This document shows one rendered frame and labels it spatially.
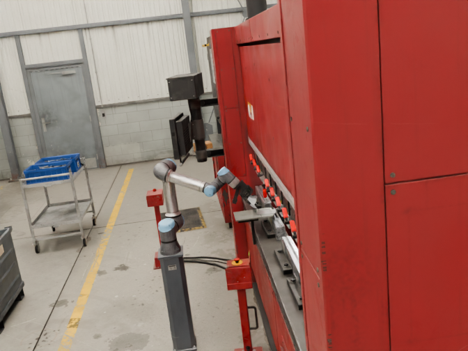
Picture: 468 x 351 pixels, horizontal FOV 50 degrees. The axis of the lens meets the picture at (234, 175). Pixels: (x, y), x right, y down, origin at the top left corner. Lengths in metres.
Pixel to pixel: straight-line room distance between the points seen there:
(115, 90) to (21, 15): 2.21
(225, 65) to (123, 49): 6.45
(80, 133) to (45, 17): 2.33
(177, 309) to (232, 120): 1.59
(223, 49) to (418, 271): 3.29
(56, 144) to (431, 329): 10.06
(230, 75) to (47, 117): 7.05
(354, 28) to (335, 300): 0.54
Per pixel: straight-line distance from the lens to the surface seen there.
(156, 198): 5.08
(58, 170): 6.24
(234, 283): 3.22
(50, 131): 10.85
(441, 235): 1.11
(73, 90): 10.65
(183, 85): 4.33
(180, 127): 4.39
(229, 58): 4.18
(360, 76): 0.97
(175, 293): 3.71
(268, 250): 3.21
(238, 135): 4.24
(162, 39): 10.45
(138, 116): 10.57
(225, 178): 3.43
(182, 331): 3.86
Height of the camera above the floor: 2.14
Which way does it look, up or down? 14 degrees down
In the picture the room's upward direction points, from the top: 6 degrees counter-clockwise
